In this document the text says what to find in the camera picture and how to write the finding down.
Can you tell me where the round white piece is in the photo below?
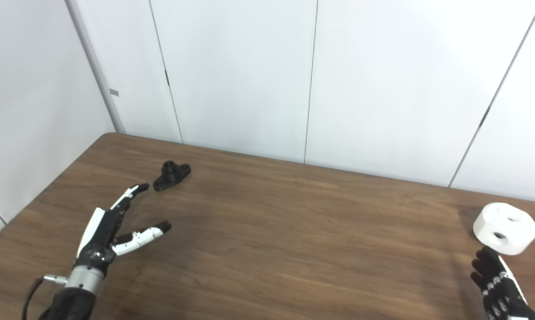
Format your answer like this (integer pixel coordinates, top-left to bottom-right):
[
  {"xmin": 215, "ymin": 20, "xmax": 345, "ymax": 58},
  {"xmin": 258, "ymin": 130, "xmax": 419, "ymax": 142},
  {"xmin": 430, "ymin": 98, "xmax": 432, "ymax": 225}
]
[{"xmin": 473, "ymin": 203, "xmax": 535, "ymax": 256}]

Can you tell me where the white and black right hand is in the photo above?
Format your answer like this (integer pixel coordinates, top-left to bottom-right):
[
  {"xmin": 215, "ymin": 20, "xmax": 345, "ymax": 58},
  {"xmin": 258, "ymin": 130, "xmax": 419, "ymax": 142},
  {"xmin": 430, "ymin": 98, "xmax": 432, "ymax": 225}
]
[{"xmin": 470, "ymin": 246, "xmax": 535, "ymax": 320}]

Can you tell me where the black flanged holder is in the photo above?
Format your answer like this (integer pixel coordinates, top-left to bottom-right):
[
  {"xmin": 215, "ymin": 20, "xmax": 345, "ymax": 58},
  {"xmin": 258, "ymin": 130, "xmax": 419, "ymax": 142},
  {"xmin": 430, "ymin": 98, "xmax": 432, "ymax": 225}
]
[{"xmin": 153, "ymin": 161, "xmax": 192, "ymax": 192}]

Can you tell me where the white and black left hand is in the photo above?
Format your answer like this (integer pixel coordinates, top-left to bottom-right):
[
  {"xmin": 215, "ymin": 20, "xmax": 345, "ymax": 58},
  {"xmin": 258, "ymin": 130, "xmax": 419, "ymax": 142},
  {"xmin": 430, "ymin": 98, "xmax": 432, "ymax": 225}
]
[{"xmin": 74, "ymin": 183, "xmax": 172, "ymax": 271}]

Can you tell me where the grey wall corner trim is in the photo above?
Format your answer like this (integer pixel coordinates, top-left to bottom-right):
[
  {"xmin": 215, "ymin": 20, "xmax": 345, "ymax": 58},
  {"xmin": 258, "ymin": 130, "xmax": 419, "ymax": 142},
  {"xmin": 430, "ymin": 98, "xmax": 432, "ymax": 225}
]
[{"xmin": 65, "ymin": 0, "xmax": 126, "ymax": 135}]

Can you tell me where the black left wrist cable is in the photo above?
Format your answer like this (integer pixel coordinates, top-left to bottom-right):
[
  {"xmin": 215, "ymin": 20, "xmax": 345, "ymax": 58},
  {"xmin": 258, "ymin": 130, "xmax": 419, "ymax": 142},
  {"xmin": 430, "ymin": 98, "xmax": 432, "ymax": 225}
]
[{"xmin": 22, "ymin": 275, "xmax": 68, "ymax": 320}]

